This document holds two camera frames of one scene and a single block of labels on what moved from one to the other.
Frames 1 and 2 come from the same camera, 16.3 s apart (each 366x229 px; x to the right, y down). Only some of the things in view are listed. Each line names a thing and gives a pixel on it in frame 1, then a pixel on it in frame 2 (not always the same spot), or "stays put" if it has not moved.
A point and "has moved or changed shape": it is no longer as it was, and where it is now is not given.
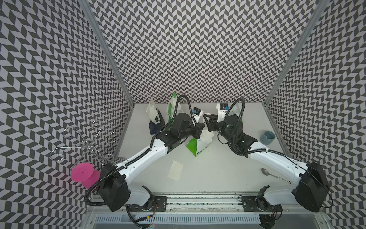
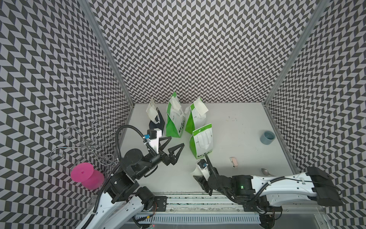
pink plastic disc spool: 85,173 stays put
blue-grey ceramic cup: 267,137 stays put
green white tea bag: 236,110 -> 201,142
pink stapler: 207,117 -> 234,161
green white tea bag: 171,108 stays put
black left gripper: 198,128 -> 171,158
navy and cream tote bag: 157,121 stays put
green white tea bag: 196,146 has moved or changed shape
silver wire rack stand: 95,144 stays put
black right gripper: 210,124 -> 203,183
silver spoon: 266,172 stays put
